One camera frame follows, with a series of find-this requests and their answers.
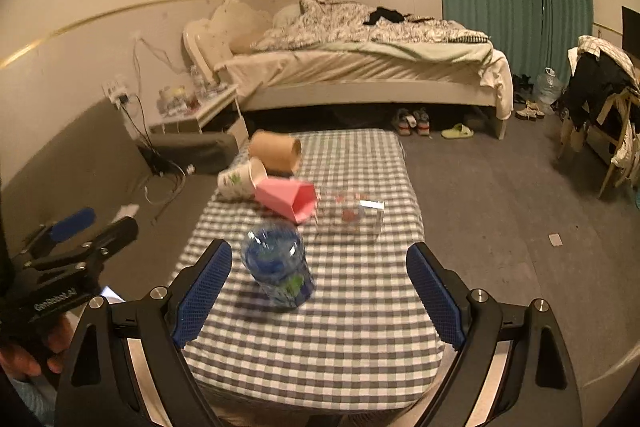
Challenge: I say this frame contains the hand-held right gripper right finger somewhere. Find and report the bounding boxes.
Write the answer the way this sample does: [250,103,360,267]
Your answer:
[405,242,584,427]

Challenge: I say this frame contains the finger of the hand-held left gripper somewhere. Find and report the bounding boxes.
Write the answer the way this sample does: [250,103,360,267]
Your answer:
[30,216,139,272]
[20,207,97,260]

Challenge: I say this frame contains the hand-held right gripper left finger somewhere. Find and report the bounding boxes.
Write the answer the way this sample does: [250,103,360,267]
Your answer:
[54,238,234,427]

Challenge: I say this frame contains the blue water bottle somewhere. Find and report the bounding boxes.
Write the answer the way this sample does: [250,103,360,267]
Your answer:
[241,221,317,311]

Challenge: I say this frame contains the clear glass cup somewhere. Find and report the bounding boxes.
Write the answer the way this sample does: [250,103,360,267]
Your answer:
[316,189,386,238]

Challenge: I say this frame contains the white cup with green print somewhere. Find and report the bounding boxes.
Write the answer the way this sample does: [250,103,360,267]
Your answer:
[217,157,269,198]

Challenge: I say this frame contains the pink cup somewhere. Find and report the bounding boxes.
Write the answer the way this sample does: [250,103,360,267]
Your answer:
[255,176,319,225]

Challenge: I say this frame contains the brown paper cup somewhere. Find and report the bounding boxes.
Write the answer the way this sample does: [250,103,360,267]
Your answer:
[248,130,304,174]

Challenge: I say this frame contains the person's left hand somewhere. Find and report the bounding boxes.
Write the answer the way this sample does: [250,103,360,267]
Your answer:
[0,314,77,381]

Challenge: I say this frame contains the checkered tablecloth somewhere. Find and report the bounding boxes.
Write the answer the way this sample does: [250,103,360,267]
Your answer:
[170,129,447,414]

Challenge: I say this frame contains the dark grey case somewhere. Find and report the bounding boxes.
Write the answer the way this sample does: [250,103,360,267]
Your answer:
[142,132,240,176]

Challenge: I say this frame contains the white nightstand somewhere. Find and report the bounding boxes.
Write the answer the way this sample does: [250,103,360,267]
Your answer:
[149,83,250,148]

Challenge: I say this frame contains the green slipper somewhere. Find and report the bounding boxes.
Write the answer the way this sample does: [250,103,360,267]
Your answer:
[441,123,475,140]

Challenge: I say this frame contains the clear plastic bottle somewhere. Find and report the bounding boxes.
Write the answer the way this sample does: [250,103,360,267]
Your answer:
[190,64,211,104]

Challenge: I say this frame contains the white sneakers pair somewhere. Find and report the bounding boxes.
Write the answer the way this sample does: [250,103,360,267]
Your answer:
[515,101,547,122]

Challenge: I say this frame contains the wooden chair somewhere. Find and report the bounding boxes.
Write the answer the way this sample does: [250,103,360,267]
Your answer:
[558,86,640,200]

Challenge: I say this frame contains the clear water jug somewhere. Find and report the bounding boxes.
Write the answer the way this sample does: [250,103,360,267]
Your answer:
[533,67,564,108]

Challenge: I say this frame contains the cream bed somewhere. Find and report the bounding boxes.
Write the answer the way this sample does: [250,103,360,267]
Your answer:
[182,0,515,140]

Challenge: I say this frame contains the cream pillow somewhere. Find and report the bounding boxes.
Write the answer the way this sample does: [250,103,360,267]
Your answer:
[210,0,274,56]

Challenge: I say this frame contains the dark clothes pile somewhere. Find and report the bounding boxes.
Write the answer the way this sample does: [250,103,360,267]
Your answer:
[565,35,640,134]

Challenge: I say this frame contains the grey pillow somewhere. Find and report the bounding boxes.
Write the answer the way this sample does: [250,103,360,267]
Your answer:
[272,4,306,28]

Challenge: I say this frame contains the patterned blanket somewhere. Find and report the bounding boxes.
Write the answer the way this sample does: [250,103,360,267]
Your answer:
[250,0,494,54]

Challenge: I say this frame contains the black garment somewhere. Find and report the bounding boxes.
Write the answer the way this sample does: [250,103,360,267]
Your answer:
[362,7,417,27]

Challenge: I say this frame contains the black screen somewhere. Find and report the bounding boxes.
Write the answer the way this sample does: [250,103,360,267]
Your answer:
[621,6,640,39]

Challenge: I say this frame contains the black cable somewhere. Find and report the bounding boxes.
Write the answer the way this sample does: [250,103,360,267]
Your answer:
[119,93,188,210]

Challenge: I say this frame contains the white wall power strip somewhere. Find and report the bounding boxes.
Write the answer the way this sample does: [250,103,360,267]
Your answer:
[102,76,132,108]

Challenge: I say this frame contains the white cable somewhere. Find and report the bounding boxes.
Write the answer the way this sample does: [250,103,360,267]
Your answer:
[131,34,187,84]

